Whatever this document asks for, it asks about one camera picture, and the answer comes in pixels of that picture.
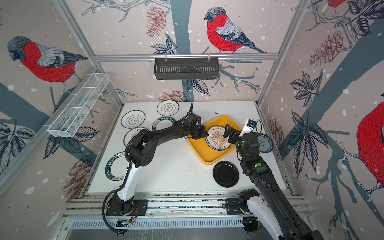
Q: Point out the white plate black rim back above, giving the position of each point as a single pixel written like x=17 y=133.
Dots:
x=168 y=108

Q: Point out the white plate black rim left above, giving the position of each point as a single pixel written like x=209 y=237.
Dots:
x=133 y=119

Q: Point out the white plate black rim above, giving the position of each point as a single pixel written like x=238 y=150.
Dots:
x=133 y=119
x=168 y=108

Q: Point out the teal patterned plate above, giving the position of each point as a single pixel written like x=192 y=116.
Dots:
x=266 y=144

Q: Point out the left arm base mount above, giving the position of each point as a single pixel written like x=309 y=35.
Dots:
x=132 y=207

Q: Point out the orange sunburst plate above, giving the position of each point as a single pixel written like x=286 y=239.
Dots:
x=216 y=140
x=131 y=134

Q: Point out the white wire mesh shelf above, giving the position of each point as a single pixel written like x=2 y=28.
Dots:
x=81 y=102

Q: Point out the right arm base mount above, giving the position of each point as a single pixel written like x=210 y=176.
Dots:
x=239 y=205

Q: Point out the green rim plate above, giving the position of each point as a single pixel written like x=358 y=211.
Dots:
x=162 y=123
x=116 y=167

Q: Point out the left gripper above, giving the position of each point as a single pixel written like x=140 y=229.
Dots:
x=203 y=134

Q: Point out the black hanging wall basket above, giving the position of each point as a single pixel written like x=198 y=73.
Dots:
x=186 y=69

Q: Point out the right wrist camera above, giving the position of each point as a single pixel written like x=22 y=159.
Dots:
x=250 y=126

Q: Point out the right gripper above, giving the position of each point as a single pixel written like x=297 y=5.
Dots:
x=231 y=132

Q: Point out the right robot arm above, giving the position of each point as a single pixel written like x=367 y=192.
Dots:
x=266 y=201

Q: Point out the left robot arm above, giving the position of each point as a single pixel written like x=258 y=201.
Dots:
x=140 y=151

